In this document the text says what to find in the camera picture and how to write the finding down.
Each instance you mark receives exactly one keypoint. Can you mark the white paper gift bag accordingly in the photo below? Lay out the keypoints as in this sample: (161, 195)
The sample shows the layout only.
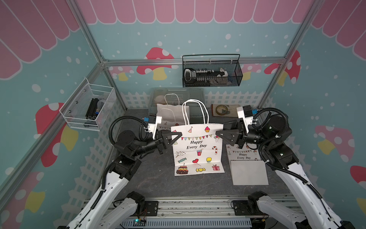
(246, 166)

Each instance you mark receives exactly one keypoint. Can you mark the brown packing tape roll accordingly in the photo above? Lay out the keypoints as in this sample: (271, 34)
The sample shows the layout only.
(221, 110)

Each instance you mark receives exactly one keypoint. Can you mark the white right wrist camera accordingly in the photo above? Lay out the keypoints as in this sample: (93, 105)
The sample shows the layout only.
(246, 114)

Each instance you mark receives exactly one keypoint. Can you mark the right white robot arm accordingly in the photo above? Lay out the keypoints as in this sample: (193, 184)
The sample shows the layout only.
(268, 129)

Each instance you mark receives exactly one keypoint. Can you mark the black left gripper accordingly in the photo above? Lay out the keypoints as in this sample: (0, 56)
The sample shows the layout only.
(161, 140)

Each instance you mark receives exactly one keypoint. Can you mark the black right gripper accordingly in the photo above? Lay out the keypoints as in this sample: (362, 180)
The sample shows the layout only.
(237, 131)

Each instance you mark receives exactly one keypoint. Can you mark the white wire wall basket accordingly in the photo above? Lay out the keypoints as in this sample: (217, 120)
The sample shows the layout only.
(89, 106)

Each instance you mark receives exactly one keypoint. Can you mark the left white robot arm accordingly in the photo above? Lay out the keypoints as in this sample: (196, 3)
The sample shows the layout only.
(117, 175)

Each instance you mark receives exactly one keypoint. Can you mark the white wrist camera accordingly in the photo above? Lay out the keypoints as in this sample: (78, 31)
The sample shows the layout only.
(246, 114)
(152, 123)

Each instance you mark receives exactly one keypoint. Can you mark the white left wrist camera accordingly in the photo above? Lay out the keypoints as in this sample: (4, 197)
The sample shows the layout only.
(152, 123)

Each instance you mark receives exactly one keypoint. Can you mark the metal base rail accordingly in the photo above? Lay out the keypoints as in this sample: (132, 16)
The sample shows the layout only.
(255, 211)

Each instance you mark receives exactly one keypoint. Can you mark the black wire mesh wall basket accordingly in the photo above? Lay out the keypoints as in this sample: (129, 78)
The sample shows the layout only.
(211, 70)

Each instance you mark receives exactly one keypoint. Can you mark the clear plastic storage box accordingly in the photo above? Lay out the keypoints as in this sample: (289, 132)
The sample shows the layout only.
(183, 94)

